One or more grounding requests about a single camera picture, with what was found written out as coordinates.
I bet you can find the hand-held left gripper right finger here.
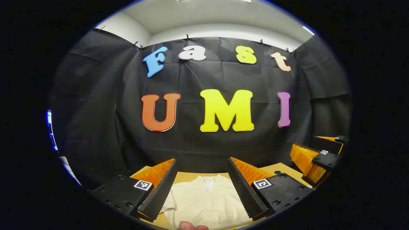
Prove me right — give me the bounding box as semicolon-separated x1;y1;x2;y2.
228;157;315;221

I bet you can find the cream knit sweater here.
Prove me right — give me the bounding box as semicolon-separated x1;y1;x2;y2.
159;174;253;230

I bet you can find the black backdrop cloth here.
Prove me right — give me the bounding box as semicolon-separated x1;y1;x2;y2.
50;28;353;189

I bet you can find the white desk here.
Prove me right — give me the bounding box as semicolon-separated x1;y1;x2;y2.
59;156;82;186

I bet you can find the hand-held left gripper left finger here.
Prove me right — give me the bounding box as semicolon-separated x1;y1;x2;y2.
90;158;177;223

